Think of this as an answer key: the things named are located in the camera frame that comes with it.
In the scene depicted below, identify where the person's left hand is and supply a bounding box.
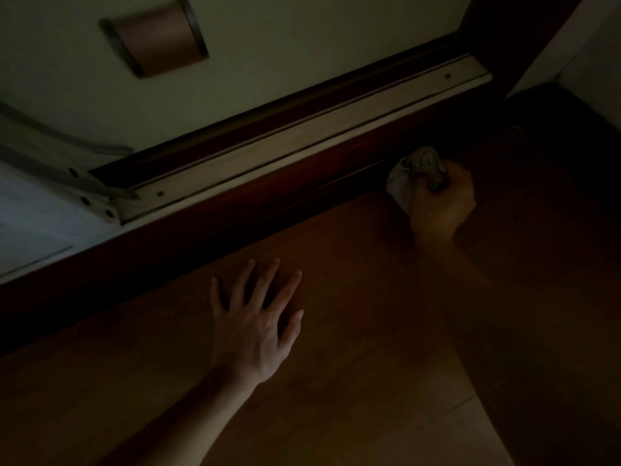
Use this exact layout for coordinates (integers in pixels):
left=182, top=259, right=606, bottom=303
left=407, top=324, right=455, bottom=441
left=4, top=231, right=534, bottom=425
left=209, top=258, right=305, bottom=389

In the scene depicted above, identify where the person's right hand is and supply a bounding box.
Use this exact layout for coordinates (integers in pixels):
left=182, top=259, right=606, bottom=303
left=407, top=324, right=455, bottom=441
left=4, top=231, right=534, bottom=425
left=408, top=159, right=477, bottom=246

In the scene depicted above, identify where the grey cleaning cloth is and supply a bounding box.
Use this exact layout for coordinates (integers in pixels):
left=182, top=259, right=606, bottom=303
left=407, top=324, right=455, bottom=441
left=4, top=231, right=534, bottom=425
left=386, top=146, right=450, bottom=215

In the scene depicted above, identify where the black baseboard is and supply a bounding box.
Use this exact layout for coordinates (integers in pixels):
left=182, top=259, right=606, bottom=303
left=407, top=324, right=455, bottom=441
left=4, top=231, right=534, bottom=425
left=504, top=82, right=621, bottom=219
left=0, top=91, right=486, bottom=357

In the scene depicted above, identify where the person's right forearm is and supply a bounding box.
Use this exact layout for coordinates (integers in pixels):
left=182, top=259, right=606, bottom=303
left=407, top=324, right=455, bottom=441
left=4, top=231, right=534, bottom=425
left=417, top=235, right=621, bottom=466

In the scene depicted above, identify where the person's left forearm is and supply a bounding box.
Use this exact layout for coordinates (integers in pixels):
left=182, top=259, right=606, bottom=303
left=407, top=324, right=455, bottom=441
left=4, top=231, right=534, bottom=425
left=96, top=368, right=258, bottom=466

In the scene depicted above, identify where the brown inner wooden strip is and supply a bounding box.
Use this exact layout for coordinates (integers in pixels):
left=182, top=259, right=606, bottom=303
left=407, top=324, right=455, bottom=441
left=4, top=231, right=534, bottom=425
left=89, top=31, right=466, bottom=190

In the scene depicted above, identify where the white louvered sliding door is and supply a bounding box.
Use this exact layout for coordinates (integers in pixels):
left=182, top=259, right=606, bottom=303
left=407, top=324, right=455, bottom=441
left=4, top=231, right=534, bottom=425
left=0, top=99, right=142, bottom=282

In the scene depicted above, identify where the grey cord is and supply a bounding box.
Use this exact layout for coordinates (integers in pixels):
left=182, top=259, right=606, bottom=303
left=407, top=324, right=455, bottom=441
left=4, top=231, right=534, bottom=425
left=0, top=100, right=136, bottom=159

